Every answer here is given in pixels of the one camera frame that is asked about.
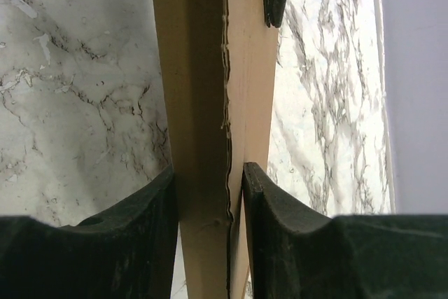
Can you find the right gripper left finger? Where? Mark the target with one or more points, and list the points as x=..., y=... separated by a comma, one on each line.
x=125, y=251

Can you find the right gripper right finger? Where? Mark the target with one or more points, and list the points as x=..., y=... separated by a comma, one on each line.
x=296, y=252

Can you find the brown cardboard box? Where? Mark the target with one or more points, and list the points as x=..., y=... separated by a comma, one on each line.
x=217, y=60

